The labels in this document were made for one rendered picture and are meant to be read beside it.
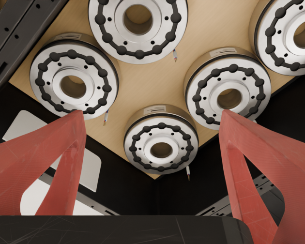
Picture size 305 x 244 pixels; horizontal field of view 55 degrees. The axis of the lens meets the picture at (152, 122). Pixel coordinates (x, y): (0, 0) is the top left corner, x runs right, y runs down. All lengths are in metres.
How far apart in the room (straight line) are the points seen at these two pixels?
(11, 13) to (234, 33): 0.23
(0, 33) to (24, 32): 0.02
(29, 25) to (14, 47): 0.02
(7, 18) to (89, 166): 0.21
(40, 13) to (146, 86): 0.18
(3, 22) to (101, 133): 0.22
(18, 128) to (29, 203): 0.44
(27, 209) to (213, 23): 0.63
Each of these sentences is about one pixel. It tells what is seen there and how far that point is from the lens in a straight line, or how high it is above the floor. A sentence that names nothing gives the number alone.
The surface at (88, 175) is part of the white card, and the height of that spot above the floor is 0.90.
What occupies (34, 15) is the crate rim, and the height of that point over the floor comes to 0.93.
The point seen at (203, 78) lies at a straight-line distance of 0.35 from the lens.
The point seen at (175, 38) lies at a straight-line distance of 0.33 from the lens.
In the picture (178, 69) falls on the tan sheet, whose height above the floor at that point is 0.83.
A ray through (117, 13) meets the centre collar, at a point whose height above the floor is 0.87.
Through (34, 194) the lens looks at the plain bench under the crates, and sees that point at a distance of 0.76.
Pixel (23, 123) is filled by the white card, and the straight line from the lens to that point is 0.38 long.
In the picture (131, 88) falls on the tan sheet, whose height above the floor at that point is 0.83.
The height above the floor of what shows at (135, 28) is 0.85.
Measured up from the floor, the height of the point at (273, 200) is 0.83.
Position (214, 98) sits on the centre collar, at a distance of 0.36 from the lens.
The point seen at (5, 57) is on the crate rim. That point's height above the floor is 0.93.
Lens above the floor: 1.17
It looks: 54 degrees down
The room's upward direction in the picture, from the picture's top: 179 degrees clockwise
